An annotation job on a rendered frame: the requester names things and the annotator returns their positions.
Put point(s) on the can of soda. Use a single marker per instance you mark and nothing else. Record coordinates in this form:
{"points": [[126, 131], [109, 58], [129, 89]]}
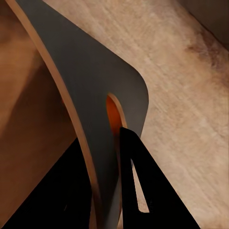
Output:
{"points": [[113, 115]]}

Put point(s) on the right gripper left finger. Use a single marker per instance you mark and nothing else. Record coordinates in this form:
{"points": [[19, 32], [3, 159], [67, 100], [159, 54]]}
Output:
{"points": [[62, 199]]}

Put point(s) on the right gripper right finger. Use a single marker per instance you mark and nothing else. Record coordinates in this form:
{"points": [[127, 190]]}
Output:
{"points": [[166, 209]]}

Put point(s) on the trash can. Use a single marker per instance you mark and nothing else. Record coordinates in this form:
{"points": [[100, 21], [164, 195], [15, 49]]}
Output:
{"points": [[44, 55]]}

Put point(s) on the cabinet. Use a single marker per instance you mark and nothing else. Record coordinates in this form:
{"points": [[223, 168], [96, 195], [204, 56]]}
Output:
{"points": [[213, 15]]}

